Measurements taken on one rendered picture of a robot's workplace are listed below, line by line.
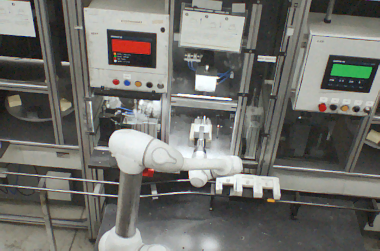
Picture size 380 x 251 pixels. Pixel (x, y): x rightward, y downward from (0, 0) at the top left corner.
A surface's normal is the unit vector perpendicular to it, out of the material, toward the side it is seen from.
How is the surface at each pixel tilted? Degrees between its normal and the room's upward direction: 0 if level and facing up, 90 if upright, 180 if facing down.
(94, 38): 90
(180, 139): 0
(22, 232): 0
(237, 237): 0
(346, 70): 90
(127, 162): 85
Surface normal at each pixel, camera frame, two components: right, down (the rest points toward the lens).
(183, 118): 0.06, -0.80
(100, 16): -0.07, 0.59
